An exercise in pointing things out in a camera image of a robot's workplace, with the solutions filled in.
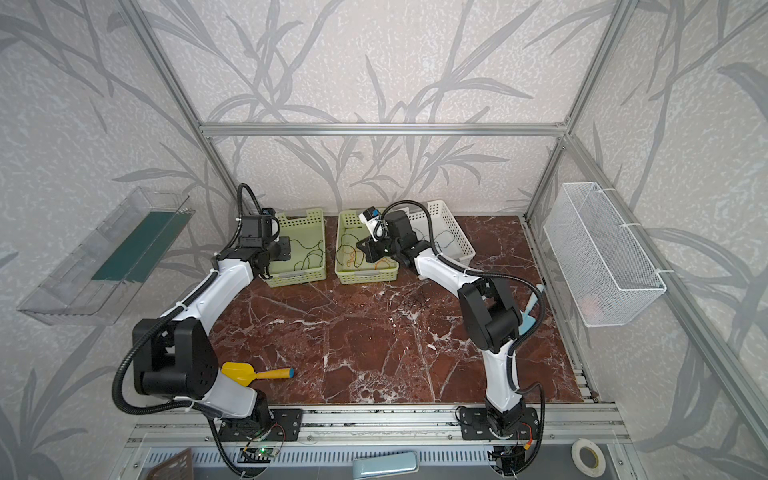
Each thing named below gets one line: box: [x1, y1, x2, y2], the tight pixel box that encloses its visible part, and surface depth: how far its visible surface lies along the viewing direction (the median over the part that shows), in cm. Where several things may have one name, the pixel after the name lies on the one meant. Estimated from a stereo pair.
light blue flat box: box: [352, 451, 420, 480], surface depth 66 cm
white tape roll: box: [571, 438, 606, 477], surface depth 71 cm
